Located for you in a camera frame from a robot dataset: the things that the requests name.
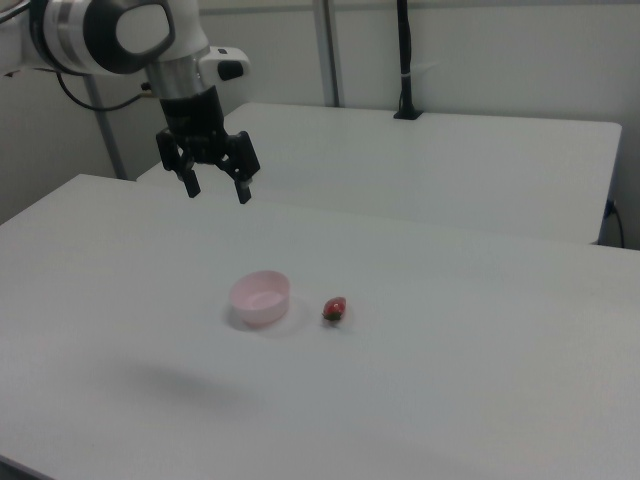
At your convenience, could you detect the white table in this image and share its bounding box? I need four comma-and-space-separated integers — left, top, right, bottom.
135, 102, 623, 246

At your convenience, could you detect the black cable at table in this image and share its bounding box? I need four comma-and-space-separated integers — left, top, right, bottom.
606, 199, 626, 247

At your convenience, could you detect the pink plastic bowl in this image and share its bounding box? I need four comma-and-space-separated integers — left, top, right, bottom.
229, 270, 292, 330

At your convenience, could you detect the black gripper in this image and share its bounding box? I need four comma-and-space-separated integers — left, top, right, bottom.
155, 85, 262, 205

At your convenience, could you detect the grey metal wall post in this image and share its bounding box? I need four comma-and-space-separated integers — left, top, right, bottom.
313, 0, 346, 107
82, 74, 127, 180

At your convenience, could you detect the black pole with base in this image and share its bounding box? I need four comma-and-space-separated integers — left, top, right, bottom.
393, 0, 425, 120

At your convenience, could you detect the red strawberry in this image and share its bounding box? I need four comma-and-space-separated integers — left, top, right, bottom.
321, 296, 348, 322

